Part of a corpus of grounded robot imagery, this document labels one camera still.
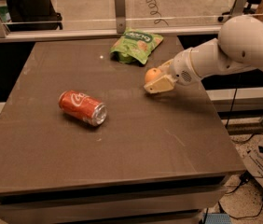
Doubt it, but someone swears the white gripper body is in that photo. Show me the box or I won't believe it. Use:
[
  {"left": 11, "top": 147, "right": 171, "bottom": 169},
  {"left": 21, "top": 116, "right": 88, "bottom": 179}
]
[{"left": 170, "top": 49, "right": 201, "bottom": 86}]

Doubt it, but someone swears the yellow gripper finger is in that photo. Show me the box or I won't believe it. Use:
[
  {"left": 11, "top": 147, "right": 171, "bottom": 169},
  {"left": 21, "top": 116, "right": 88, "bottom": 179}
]
[
  {"left": 144, "top": 75, "right": 176, "bottom": 93},
  {"left": 159, "top": 60, "right": 173, "bottom": 73}
]

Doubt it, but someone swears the orange fruit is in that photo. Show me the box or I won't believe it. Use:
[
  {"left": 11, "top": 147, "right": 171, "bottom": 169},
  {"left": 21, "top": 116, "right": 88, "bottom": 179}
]
[{"left": 145, "top": 68, "right": 161, "bottom": 83}]

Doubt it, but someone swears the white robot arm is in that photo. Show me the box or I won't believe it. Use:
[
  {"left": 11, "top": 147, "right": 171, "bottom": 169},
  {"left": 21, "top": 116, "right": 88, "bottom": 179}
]
[{"left": 144, "top": 16, "right": 263, "bottom": 93}]

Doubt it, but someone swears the green snack bag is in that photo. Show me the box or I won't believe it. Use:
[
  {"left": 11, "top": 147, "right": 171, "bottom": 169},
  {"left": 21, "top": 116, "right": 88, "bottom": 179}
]
[{"left": 110, "top": 28, "right": 163, "bottom": 64}]

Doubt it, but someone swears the red cola can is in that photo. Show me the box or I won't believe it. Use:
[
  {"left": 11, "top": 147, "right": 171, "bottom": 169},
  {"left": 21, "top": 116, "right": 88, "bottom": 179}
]
[{"left": 59, "top": 91, "right": 107, "bottom": 127}]

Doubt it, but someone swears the black cabinet behind glass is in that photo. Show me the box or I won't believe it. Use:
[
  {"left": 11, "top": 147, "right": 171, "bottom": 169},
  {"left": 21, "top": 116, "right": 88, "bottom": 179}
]
[{"left": 6, "top": 0, "right": 62, "bottom": 32}]

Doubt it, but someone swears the glass barrier panel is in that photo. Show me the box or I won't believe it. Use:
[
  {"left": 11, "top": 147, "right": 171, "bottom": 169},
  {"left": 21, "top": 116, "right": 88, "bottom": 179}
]
[{"left": 0, "top": 0, "right": 263, "bottom": 33}]

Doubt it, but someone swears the coiled black cable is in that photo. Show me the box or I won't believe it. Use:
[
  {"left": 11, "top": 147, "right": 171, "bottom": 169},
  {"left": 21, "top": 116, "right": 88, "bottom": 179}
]
[{"left": 138, "top": 0, "right": 170, "bottom": 27}]

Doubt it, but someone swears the metal bracket centre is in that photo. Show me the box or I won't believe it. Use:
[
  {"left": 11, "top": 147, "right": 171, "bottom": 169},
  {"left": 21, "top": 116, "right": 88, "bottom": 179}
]
[{"left": 115, "top": 0, "right": 126, "bottom": 34}]

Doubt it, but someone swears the metal bracket right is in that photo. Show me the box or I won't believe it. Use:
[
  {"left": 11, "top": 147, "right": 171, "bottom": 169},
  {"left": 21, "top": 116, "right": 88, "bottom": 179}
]
[{"left": 229, "top": 0, "right": 247, "bottom": 17}]

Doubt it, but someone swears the black floor cable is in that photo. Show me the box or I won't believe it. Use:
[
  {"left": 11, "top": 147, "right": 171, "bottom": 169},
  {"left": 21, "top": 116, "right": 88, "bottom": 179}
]
[{"left": 217, "top": 168, "right": 263, "bottom": 221}]

